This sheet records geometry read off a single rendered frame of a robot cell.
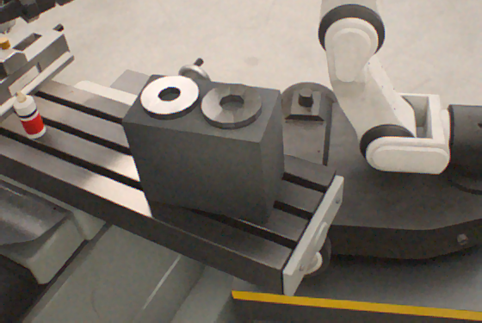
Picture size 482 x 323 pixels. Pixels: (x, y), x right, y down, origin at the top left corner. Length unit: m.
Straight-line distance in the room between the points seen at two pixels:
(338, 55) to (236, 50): 1.77
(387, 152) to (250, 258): 0.62
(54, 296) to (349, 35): 0.80
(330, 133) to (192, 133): 0.87
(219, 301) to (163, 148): 0.94
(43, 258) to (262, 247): 0.45
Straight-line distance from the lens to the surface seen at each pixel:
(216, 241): 0.94
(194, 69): 1.68
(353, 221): 1.45
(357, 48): 1.22
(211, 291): 1.79
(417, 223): 1.47
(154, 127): 0.86
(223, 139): 0.82
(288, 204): 0.97
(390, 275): 1.57
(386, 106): 1.39
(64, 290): 1.25
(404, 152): 1.43
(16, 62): 1.29
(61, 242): 1.19
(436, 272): 1.60
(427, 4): 3.35
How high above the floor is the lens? 1.72
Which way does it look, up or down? 44 degrees down
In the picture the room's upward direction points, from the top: 7 degrees counter-clockwise
